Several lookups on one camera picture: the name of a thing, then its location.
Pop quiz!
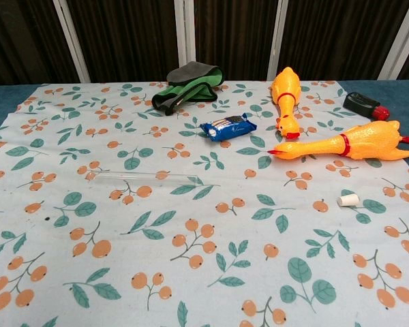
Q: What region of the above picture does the transparent glass test tube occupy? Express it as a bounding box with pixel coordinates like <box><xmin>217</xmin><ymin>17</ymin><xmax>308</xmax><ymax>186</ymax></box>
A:
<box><xmin>88</xmin><ymin>172</ymin><xmax>199</xmax><ymax>184</ymax></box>

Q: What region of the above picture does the small white stopper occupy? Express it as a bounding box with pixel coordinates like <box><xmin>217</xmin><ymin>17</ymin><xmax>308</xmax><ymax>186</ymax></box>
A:
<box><xmin>337</xmin><ymin>194</ymin><xmax>359</xmax><ymax>208</ymax></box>

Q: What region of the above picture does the blue cookie packet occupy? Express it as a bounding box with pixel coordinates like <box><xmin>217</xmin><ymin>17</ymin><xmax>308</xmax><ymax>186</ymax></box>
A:
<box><xmin>200</xmin><ymin>112</ymin><xmax>258</xmax><ymax>143</ymax></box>

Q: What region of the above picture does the green and grey cloth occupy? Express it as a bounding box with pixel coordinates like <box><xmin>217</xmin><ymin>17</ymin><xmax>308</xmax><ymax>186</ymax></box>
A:
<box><xmin>151</xmin><ymin>61</ymin><xmax>225</xmax><ymax>116</ymax></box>

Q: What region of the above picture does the floral fruit-print tablecloth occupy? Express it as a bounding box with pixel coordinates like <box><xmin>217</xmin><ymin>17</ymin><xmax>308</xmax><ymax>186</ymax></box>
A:
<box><xmin>0</xmin><ymin>80</ymin><xmax>409</xmax><ymax>327</ymax></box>

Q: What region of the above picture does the small yellow rubber chicken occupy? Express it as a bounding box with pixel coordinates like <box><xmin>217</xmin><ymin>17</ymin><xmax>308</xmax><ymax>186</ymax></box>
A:
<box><xmin>269</xmin><ymin>67</ymin><xmax>302</xmax><ymax>140</ymax></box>

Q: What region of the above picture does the large yellow rubber chicken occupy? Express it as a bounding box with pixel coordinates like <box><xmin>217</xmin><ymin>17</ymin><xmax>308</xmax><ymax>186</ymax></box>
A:
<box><xmin>267</xmin><ymin>119</ymin><xmax>409</xmax><ymax>162</ymax></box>

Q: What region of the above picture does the black and red device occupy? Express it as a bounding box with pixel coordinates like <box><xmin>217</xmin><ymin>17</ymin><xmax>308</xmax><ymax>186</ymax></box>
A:
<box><xmin>342</xmin><ymin>91</ymin><xmax>391</xmax><ymax>121</ymax></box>

